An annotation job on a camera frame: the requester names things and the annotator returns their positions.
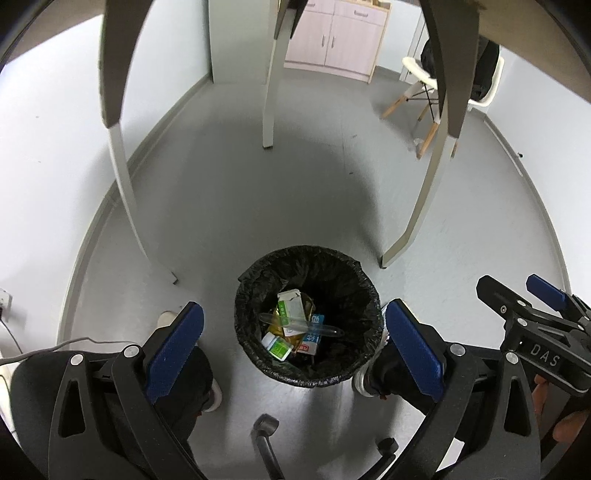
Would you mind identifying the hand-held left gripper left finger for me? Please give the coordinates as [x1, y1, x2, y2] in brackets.
[48, 301, 208, 480]

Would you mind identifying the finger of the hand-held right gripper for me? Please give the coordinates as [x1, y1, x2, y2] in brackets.
[526, 274, 591, 330]
[476, 275, 555, 325]

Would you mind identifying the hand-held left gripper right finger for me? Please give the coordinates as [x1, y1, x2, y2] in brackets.
[385, 299, 542, 480]

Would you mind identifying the black bagged trash bin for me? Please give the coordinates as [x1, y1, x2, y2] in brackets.
[234, 246, 385, 388]

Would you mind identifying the green white carton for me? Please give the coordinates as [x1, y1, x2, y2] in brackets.
[268, 302, 315, 344]

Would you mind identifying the person's right hand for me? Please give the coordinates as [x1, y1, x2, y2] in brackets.
[532, 375, 591, 444]

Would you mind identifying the white left shoe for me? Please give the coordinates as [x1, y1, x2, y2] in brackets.
[157, 310, 223, 413]

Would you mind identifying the white shoe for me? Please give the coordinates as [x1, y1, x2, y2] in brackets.
[157, 310, 223, 413]
[352, 307, 393, 398]

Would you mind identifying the white right shoe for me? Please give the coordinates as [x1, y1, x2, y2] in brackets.
[352, 307, 393, 398]

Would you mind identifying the blue white milk carton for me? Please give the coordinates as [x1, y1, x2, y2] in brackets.
[295, 314, 325, 356]

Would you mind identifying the round wooden table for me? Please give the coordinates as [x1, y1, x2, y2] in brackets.
[99, 0, 490, 284]

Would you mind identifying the white chair with wooden legs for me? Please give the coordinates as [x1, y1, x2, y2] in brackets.
[381, 55, 502, 160]

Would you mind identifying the pink cabinet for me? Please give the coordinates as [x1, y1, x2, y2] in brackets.
[284, 0, 392, 84]

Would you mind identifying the grey cable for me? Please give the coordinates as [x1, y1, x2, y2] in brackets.
[0, 338, 139, 366]

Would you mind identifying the black power cable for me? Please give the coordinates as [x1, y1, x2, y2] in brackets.
[0, 307, 23, 357]

